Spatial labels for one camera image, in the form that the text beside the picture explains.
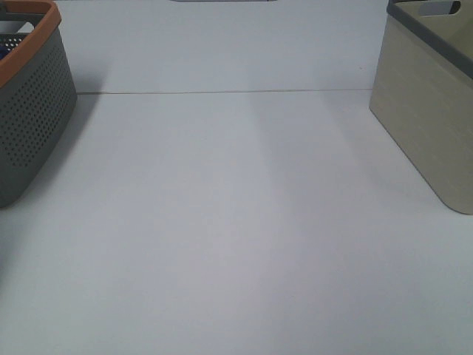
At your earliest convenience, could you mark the beige bin grey rim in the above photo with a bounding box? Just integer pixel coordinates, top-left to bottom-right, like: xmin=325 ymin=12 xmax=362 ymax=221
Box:
xmin=370 ymin=1 xmax=472 ymax=214

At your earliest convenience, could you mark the grey perforated basket orange rim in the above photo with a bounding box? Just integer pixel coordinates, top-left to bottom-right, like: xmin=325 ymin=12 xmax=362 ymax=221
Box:
xmin=1 ymin=1 xmax=78 ymax=208

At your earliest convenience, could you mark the blue cloth in basket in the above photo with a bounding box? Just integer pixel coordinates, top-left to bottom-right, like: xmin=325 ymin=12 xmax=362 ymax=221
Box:
xmin=0 ymin=46 xmax=10 ymax=59

